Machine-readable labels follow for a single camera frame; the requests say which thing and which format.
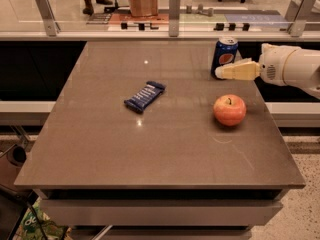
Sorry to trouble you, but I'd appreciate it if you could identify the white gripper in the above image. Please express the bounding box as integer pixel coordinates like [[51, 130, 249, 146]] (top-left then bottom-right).
[[215, 43, 300, 86]]

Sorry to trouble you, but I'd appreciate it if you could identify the red apple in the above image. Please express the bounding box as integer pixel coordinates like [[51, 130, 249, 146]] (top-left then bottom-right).
[[213, 94, 247, 126]]

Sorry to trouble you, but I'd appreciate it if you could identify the middle metal glass post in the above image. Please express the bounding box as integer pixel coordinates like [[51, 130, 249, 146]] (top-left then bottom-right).
[[169, 0, 180, 37]]

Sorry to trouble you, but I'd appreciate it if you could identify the blue snack bar wrapper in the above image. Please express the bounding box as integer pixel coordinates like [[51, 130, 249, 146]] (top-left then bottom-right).
[[124, 81, 166, 114]]

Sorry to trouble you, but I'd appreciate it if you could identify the grey table drawer base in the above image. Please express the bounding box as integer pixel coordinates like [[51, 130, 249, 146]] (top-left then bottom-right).
[[40, 199, 282, 240]]

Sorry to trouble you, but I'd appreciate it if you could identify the blue pepsi can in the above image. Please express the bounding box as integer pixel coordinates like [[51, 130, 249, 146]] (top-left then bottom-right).
[[211, 37, 238, 77]]

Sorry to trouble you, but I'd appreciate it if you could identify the metal glass post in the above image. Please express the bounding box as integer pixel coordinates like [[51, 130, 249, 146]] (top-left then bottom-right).
[[169, 0, 180, 37], [288, 0, 316, 37], [35, 0, 60, 37]]

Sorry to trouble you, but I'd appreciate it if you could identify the right metal glass post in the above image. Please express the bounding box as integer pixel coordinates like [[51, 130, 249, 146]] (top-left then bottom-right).
[[288, 0, 316, 37]]

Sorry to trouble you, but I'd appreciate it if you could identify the left metal glass post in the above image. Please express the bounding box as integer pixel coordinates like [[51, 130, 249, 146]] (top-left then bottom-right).
[[35, 0, 60, 37]]

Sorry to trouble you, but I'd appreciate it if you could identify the green patterned bag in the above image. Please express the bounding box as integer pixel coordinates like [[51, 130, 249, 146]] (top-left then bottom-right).
[[13, 200, 73, 240]]

